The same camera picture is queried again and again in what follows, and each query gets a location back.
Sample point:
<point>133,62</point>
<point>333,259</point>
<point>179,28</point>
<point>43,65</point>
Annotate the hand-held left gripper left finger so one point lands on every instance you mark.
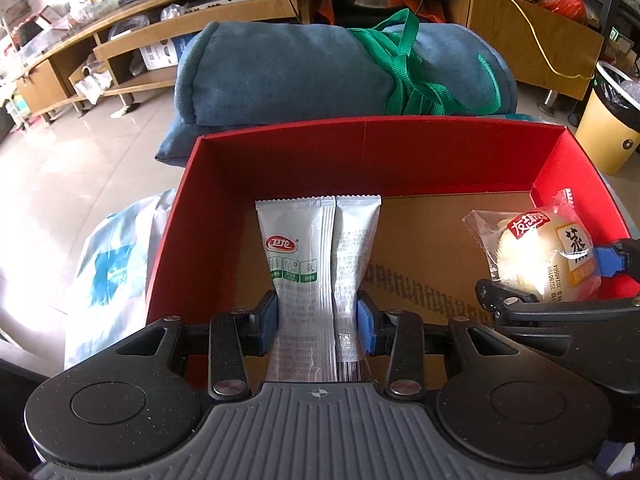
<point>269,322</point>

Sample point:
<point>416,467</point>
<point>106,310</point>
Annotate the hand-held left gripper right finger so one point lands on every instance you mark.
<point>366,322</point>

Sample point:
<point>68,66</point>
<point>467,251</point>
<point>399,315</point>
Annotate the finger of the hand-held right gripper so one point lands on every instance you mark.
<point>607,261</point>
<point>510,300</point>

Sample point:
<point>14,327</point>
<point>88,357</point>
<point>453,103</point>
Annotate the clear steamed cake packet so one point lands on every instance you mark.
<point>530,255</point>

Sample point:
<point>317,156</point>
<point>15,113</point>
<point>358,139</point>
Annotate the silver snack packet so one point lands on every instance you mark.
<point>300,260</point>

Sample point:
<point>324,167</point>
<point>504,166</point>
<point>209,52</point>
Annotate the red cardboard box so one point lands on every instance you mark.
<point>350,160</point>

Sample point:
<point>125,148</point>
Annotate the yellow trash bin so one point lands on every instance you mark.
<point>605,130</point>

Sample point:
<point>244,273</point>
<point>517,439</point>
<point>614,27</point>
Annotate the blue checkered bed sheet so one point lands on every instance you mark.
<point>110,270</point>

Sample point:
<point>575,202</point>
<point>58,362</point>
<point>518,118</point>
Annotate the blue rolled blanket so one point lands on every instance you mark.
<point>280,75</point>

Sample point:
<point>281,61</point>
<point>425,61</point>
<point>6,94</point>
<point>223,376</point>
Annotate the wooden cabinet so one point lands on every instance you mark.
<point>490,35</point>

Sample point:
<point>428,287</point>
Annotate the red plastic bag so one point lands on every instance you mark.
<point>565,7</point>

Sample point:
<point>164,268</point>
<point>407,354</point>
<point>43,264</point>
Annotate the black cabinet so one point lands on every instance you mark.
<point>15,380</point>

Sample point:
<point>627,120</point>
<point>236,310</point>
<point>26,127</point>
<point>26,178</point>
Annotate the black metal rack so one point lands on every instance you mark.
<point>610,0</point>

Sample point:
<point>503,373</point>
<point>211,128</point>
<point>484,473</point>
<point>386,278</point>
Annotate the white and blue carton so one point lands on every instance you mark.
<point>160,55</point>

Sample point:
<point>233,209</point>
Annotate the clear plastic bag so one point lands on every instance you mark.
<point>92,85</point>

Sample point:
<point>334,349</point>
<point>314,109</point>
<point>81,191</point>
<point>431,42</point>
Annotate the orange plastic bag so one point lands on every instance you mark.
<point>325,5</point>

